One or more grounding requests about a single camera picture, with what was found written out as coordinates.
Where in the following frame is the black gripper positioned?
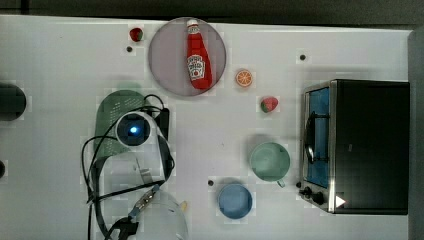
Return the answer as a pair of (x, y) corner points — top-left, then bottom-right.
(143, 106), (170, 139)

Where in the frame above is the green plastic strainer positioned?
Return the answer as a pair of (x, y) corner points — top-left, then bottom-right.
(93, 90), (144, 158)

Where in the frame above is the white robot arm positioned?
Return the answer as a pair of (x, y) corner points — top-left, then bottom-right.
(90, 106), (188, 240)

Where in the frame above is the red ketchup bottle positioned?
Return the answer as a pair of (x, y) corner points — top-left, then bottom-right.
(186, 19), (212, 90)

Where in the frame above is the grey round plate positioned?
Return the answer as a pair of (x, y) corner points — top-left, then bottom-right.
(148, 17), (226, 96)

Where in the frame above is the peeled banana toy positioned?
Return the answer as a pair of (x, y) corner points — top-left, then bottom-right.
(180, 201), (188, 211)

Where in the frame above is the small red strawberry toy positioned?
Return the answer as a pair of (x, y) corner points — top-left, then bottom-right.
(129, 28), (144, 42)

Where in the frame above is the orange slice toy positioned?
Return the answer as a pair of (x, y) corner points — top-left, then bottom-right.
(235, 69), (253, 87)

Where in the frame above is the blue cup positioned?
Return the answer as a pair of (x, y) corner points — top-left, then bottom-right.
(217, 183), (253, 220)

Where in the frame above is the red green strawberry toy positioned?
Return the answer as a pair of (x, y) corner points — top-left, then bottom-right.
(260, 96), (279, 113)

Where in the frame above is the green mug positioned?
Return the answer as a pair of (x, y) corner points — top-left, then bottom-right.
(249, 142), (291, 188)

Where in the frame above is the black utensil holder cup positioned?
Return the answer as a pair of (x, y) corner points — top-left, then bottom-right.
(0, 83), (27, 121)

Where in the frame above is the black toaster oven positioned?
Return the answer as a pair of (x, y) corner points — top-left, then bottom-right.
(297, 79), (410, 215)

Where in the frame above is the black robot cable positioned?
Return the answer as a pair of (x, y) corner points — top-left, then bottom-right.
(80, 94), (176, 240)

